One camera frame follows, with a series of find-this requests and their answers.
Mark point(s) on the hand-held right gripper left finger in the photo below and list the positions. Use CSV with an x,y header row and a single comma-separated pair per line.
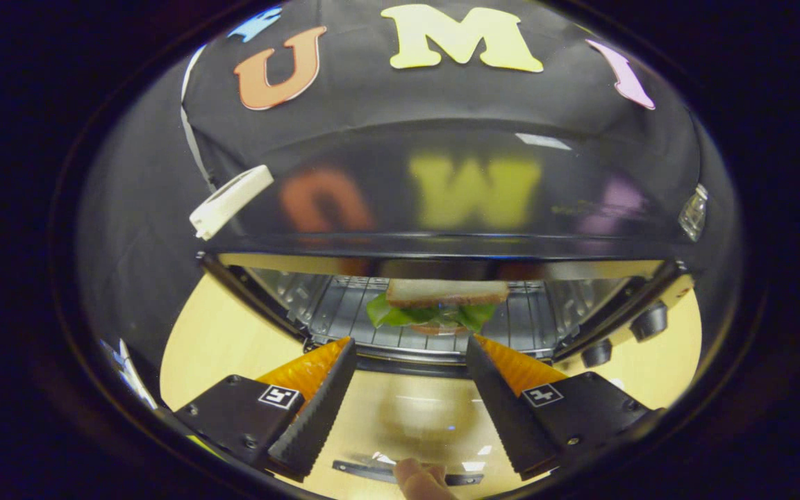
x,y
320,417

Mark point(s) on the clear plastic water bottle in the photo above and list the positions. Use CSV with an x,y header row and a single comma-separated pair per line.
x,y
693,214

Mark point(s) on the black electric oven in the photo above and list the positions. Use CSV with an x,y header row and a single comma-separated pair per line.
x,y
386,201

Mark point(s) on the white toaster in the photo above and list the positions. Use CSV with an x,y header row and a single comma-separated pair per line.
x,y
230,201

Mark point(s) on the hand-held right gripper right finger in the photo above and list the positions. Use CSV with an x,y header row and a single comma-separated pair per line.
x,y
501,417

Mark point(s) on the lettuce sandwich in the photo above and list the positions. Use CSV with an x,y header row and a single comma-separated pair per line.
x,y
442,295

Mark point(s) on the black backdrop cloth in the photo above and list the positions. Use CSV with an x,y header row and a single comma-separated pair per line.
x,y
386,97

